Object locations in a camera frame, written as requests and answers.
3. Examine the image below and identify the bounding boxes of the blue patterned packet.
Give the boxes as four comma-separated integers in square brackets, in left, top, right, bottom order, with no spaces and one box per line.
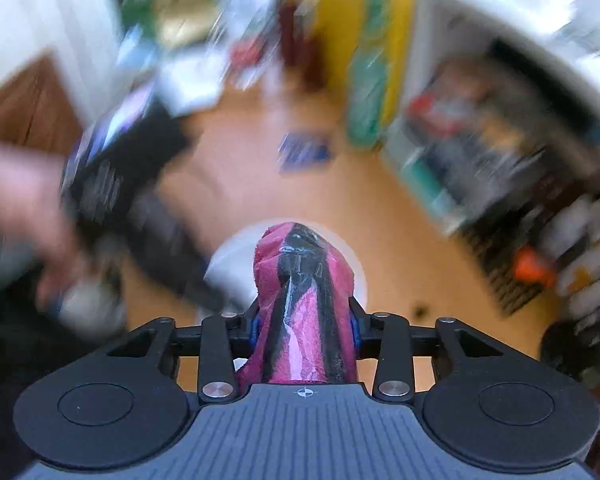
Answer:
[277,132,334,171]

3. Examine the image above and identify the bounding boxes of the pink towel with black trim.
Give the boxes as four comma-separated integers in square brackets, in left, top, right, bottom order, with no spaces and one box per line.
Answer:
[235,220,369,386]

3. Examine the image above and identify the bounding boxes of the black organizer tray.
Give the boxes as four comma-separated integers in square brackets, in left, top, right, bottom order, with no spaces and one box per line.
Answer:
[459,219,557,317]

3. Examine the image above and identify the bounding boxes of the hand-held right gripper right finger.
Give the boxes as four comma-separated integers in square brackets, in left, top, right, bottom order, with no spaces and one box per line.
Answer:
[348,310,526,404]

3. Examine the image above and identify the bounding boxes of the yellow plastic canister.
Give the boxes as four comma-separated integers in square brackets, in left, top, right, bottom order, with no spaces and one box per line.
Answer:
[300,0,422,122]

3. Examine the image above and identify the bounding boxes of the orange tool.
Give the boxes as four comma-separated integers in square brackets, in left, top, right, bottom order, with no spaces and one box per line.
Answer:
[512,250,559,287]

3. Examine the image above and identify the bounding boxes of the person's left hand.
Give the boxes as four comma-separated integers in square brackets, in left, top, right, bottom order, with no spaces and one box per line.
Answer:
[0,141,97,311]

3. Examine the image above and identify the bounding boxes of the green glass bottle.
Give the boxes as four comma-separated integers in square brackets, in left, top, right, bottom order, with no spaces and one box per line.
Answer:
[346,0,407,149]

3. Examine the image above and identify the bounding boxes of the teal paperback book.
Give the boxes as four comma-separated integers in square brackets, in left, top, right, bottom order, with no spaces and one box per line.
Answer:
[384,124,477,237]

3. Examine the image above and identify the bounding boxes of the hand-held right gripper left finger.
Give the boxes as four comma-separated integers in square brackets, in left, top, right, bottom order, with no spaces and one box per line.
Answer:
[107,312,259,404]

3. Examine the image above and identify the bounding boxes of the white ceramic bowl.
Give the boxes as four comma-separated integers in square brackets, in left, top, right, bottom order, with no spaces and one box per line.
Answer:
[202,217,369,322]

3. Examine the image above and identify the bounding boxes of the white shelf unit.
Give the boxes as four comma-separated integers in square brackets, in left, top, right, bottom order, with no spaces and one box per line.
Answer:
[410,0,600,162]

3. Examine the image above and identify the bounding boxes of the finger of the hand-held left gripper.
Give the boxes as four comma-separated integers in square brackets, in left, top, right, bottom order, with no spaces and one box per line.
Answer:
[130,195,251,317]

